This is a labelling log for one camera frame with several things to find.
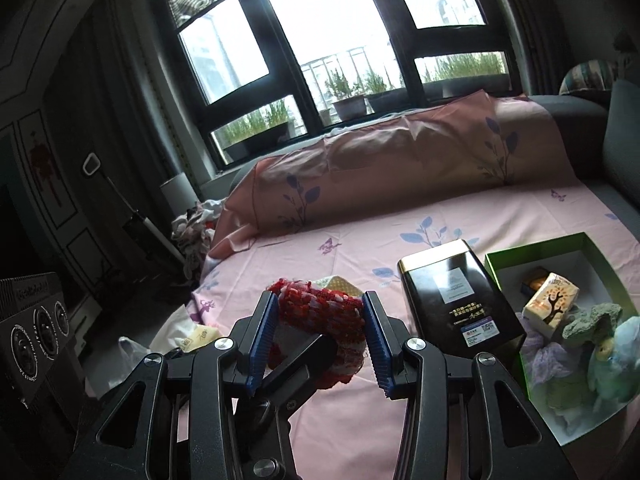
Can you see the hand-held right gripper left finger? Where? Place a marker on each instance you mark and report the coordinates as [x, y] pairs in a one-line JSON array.
[[262, 345]]

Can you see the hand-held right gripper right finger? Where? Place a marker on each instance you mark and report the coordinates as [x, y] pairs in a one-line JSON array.
[[377, 350]]

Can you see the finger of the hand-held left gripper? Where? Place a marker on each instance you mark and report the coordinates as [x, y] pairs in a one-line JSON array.
[[305, 365]]

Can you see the red and white knitted cloth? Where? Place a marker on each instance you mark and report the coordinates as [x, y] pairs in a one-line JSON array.
[[320, 310]]

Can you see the green cardboard box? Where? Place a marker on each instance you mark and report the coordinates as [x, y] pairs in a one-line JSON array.
[[505, 260]]

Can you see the purple mesh bath loofah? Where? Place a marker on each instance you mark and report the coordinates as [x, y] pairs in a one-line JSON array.
[[545, 360]]

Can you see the green fleece towel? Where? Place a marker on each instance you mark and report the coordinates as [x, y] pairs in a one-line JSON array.
[[565, 395]]

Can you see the green knitted cloth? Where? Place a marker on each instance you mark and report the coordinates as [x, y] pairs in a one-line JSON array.
[[590, 322]]

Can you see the yellow tissue pack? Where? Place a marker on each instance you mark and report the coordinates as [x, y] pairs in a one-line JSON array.
[[200, 336]]

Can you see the yellow knitted cloth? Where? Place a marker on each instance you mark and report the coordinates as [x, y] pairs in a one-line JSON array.
[[342, 285]]

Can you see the white packaging bag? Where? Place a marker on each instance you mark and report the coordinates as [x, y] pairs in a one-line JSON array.
[[172, 330]]

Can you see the black and gold tin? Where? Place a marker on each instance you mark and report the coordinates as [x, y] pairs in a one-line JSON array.
[[460, 305]]

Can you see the pink bed sheet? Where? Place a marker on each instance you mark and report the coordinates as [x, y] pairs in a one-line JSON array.
[[375, 245]]

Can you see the clear plastic bag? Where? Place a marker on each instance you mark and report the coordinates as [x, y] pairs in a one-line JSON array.
[[131, 350]]

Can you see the pile of printed clothes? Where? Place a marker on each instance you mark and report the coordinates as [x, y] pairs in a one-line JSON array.
[[195, 230]]

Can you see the small dark orange box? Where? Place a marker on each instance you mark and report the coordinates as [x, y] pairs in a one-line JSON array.
[[532, 280]]

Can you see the white cylinder appliance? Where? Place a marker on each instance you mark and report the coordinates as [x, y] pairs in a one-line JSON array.
[[175, 190]]

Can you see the small tree-print tissue pack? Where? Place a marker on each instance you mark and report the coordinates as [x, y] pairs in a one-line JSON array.
[[550, 305]]

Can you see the pink leaf-print pillow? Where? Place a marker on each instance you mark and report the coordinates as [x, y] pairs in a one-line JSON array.
[[400, 160]]

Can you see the long dark planter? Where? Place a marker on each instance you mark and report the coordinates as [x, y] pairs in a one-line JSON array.
[[255, 140], [465, 85]]

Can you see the black speaker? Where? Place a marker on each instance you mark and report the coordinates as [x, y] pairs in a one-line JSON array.
[[30, 340]]

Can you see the pastel plush toy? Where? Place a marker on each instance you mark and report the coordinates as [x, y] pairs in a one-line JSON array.
[[617, 360]]

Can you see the round plant pot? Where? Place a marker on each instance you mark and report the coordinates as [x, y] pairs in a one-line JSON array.
[[385, 100], [350, 107]]

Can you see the stick vacuum cleaner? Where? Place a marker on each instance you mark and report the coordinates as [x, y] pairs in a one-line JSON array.
[[92, 164]]

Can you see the dark panelled cabinet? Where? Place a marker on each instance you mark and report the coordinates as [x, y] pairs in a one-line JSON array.
[[50, 185]]

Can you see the grey sofa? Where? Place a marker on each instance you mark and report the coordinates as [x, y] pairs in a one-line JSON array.
[[575, 130]]

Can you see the grey sofa cushion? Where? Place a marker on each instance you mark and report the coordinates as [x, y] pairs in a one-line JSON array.
[[622, 135]]

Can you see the black-framed window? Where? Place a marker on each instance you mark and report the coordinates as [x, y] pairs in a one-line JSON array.
[[345, 10]]

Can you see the striped cushion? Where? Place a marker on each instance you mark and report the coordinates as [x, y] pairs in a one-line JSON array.
[[587, 75]]

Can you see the grey curtain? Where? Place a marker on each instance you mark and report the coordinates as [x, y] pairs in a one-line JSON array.
[[530, 20]]

